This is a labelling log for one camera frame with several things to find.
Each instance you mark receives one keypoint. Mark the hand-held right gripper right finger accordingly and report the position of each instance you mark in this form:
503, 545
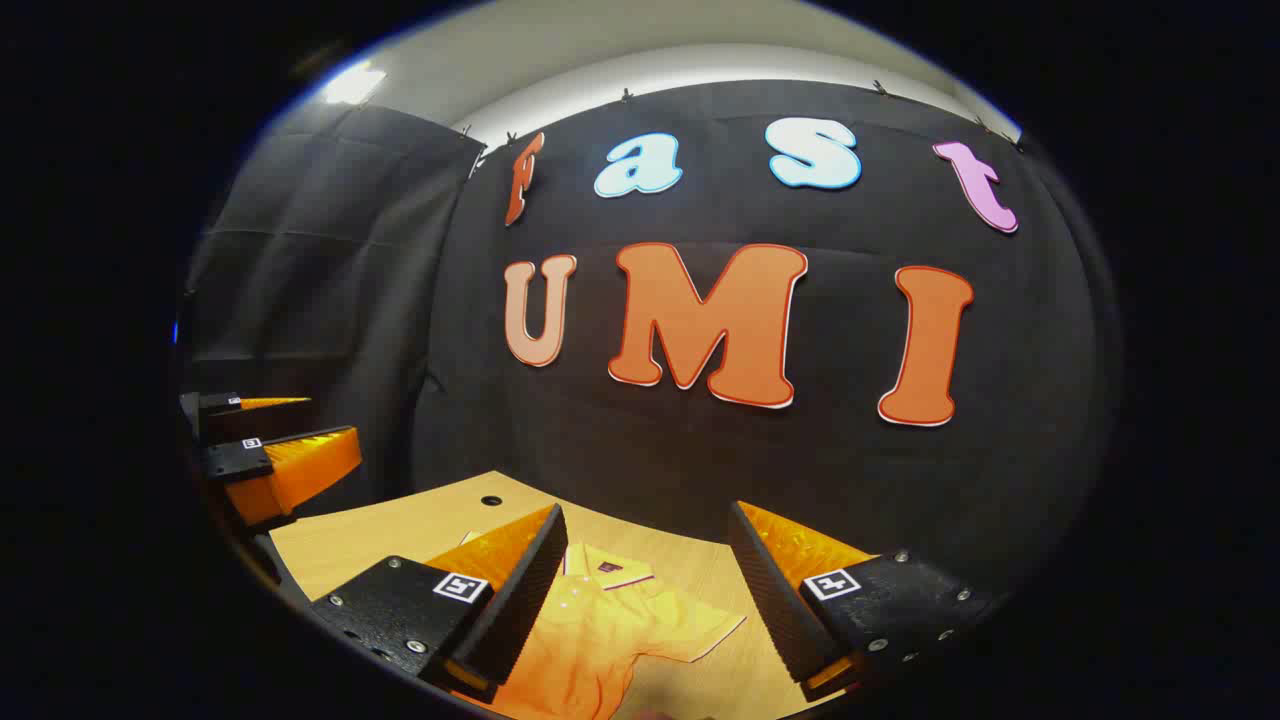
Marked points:
770, 590

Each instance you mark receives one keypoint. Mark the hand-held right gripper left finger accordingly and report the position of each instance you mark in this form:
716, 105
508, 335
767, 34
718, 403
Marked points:
525, 600

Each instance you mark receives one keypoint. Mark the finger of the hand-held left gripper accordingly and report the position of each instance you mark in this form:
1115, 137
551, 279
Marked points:
215, 404
300, 470

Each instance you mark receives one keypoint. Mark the orange T-shirt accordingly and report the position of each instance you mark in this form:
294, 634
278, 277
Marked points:
600, 630

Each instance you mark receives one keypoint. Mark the creased black cloth panel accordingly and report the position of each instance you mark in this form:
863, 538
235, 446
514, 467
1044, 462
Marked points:
320, 280

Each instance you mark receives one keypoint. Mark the ceiling light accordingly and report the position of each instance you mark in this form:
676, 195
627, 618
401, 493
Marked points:
353, 85

